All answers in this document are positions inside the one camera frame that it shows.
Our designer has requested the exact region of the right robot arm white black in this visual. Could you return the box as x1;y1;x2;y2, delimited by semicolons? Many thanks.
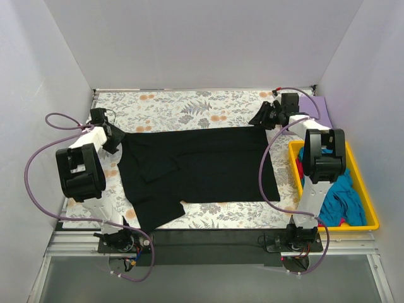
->
249;90;346;257

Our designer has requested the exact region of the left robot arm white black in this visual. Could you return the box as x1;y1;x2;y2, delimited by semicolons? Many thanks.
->
56;108;134;253

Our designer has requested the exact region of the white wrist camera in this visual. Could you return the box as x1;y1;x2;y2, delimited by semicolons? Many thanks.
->
90;108;109;127
272;90;299;112

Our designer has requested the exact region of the floral patterned table mat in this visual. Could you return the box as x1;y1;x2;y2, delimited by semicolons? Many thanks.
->
64;90;300;229

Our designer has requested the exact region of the aluminium frame rail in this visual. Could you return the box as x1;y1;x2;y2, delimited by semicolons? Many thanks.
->
45;230;379;256

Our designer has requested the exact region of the yellow plastic bin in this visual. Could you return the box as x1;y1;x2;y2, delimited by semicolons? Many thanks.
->
288;140;379;232

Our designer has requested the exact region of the folded purple t-shirt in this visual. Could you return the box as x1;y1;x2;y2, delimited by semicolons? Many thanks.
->
286;95;333;139

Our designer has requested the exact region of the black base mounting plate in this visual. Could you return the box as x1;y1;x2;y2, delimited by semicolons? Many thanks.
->
94;227;324;266

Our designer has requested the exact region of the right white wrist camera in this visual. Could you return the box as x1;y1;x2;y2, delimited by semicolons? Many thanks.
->
272;90;299;112

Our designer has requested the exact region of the black t-shirt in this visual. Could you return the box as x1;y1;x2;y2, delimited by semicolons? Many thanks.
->
118;126;280;232

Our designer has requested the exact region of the teal t-shirt in bin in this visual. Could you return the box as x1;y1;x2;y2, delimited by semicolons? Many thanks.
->
298;146;367;227

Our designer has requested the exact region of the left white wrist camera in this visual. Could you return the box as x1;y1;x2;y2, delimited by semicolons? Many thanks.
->
90;108;109;127

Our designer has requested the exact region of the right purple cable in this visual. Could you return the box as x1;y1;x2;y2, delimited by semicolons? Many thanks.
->
258;86;330;276

